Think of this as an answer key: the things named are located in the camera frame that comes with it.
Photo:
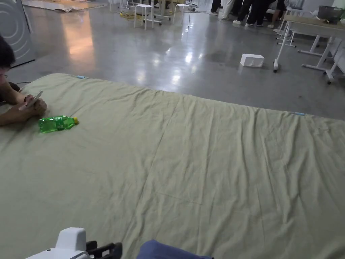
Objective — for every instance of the bed with pale green sheet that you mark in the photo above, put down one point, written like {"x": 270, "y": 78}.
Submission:
{"x": 188, "y": 162}

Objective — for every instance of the green plastic bottle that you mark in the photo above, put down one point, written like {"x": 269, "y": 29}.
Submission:
{"x": 55, "y": 124}

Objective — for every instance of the white foam box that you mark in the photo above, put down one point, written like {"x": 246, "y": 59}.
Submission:
{"x": 252, "y": 60}

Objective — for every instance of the dark blue garment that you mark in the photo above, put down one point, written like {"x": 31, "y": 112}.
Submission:
{"x": 167, "y": 251}

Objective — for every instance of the group of people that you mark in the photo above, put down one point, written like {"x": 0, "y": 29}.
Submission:
{"x": 248, "y": 12}

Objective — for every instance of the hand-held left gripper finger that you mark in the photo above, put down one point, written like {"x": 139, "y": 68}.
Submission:
{"x": 106, "y": 252}
{"x": 91, "y": 246}

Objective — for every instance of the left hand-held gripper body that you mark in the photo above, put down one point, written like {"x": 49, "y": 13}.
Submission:
{"x": 67, "y": 242}

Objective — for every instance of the grey washing machine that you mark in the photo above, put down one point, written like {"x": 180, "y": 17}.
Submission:
{"x": 16, "y": 29}

